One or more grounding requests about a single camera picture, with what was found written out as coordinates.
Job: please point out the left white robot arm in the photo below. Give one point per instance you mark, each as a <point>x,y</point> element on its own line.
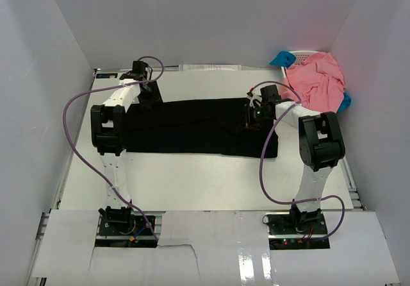
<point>110,134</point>

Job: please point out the black t shirt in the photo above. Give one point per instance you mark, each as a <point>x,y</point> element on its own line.
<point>201,126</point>

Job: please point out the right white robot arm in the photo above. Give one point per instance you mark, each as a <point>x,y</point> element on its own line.
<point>321,147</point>

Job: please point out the black label sticker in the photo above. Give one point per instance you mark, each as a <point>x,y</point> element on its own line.
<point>106,75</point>

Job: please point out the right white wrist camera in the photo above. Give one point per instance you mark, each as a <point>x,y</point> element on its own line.
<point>255,100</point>

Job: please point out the white perforated laundry basket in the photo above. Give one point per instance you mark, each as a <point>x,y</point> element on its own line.
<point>300,56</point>

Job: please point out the blue t shirt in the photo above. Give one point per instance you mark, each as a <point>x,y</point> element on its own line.
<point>282,60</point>

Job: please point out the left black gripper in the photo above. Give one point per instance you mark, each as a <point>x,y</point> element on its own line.
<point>155,99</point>

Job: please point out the pink t shirt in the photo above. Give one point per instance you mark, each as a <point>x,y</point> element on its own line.
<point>318,81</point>

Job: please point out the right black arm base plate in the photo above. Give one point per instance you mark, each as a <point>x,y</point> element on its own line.
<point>284,236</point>

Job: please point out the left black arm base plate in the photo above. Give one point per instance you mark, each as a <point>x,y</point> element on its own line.
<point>122,228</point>

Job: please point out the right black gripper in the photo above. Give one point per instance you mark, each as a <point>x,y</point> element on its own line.
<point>247,118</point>

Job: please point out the printed paper at back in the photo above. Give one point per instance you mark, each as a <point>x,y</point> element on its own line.
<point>209,67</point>

